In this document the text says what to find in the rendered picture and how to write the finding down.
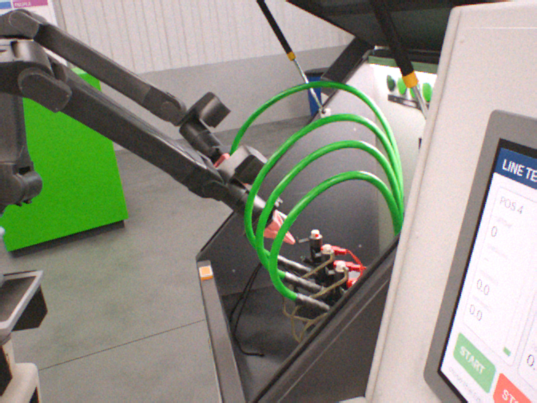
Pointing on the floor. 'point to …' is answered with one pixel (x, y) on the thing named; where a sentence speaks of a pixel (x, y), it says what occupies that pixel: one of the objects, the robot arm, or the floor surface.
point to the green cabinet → (65, 183)
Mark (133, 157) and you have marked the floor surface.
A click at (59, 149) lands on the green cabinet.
